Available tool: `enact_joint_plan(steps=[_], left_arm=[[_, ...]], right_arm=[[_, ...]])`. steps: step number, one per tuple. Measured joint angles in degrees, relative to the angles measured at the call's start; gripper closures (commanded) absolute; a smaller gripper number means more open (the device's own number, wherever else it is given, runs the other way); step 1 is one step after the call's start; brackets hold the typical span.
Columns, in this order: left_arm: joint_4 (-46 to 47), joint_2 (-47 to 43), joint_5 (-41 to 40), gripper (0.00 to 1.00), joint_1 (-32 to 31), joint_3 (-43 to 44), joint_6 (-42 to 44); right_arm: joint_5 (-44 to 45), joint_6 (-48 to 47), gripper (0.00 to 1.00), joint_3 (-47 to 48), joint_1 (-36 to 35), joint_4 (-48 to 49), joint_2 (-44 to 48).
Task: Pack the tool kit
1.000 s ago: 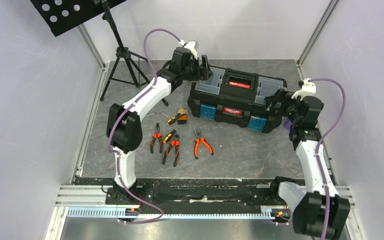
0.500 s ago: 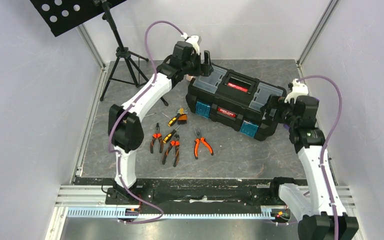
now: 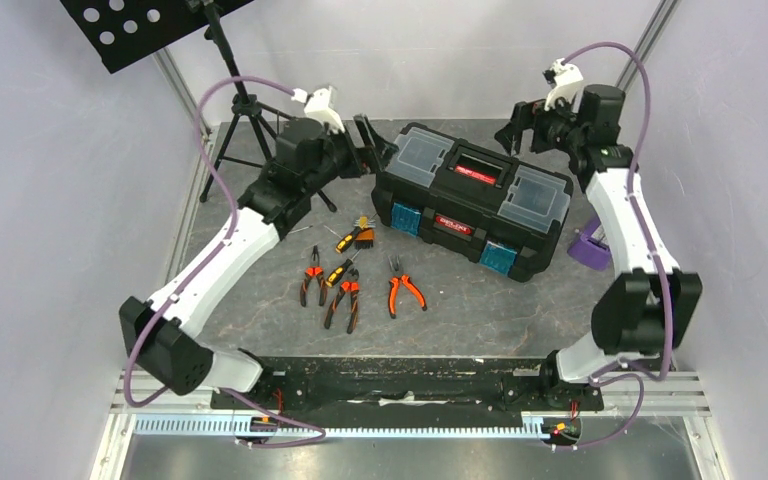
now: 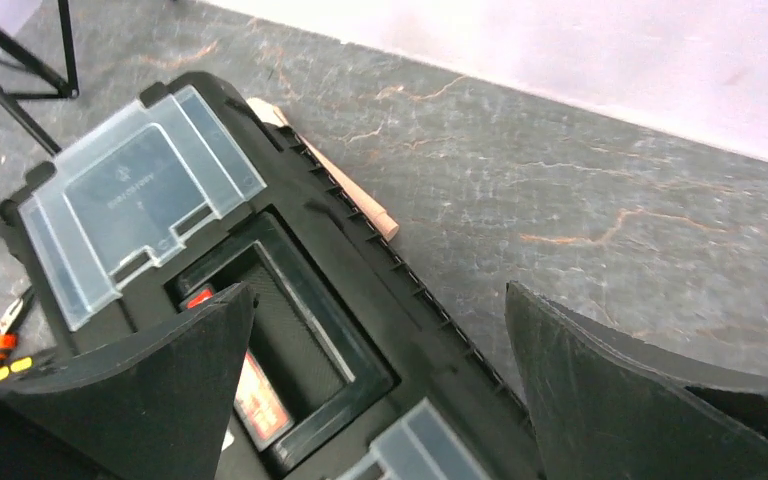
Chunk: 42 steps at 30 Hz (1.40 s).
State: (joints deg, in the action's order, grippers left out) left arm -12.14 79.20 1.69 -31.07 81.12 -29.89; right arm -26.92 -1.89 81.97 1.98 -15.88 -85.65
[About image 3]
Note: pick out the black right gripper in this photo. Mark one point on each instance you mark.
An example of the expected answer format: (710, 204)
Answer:
(533, 130)

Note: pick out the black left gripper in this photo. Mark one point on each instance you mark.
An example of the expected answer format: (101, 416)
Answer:
(373, 139)

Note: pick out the black plastic toolbox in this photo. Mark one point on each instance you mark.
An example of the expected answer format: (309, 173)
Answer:
(492, 208)

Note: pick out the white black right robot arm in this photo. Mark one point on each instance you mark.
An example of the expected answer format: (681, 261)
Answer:
(647, 309)

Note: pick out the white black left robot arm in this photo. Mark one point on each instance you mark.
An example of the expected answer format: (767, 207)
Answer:
(161, 333)

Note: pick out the yellow black short screwdriver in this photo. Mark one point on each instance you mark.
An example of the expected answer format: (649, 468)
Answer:
(347, 240)

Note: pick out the orange cutting pliers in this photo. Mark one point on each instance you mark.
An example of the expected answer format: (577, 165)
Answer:
(399, 278)

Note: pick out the purple plastic scraper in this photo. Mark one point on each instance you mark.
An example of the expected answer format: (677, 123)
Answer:
(590, 247)

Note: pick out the yellow black screwdriver lower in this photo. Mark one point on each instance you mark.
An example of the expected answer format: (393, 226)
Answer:
(339, 272)

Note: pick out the orange black needle-nose pliers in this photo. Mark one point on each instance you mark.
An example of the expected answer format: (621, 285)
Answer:
(313, 274)

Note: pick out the black tripod music stand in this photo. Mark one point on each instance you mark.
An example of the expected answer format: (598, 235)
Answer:
(124, 32)

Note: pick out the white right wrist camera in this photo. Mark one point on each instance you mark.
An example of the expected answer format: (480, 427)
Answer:
(566, 81)

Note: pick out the wire brush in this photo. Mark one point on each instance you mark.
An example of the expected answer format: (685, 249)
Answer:
(365, 238)

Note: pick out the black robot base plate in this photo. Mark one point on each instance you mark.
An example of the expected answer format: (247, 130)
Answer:
(416, 392)

